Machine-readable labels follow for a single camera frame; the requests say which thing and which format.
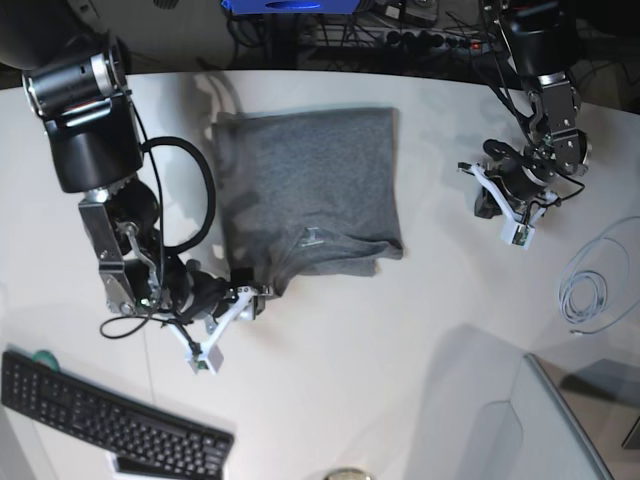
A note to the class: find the grey t-shirt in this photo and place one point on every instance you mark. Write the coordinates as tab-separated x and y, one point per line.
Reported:
309	193

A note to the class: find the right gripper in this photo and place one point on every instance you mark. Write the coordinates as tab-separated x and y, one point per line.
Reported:
207	295

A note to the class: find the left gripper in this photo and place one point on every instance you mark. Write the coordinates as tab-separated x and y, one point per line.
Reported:
518	184

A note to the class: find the blue box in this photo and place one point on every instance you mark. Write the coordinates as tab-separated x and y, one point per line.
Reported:
248	7

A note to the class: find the white power strip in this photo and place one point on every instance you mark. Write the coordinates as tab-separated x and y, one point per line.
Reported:
357	35

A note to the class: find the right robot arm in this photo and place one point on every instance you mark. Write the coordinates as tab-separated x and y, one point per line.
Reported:
74	75

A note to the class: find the black keyboard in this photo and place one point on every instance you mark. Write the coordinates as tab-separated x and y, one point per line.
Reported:
153	440

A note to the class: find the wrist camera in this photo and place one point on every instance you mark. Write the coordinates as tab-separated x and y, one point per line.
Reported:
517	234
210	361

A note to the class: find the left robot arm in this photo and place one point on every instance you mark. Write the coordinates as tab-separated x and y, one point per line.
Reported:
539	40

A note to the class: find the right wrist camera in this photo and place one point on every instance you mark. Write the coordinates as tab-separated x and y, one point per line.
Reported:
210	361

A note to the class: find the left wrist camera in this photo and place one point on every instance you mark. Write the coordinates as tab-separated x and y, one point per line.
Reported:
517	234

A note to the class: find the green tape roll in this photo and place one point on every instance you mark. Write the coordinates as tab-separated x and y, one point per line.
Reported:
47	359

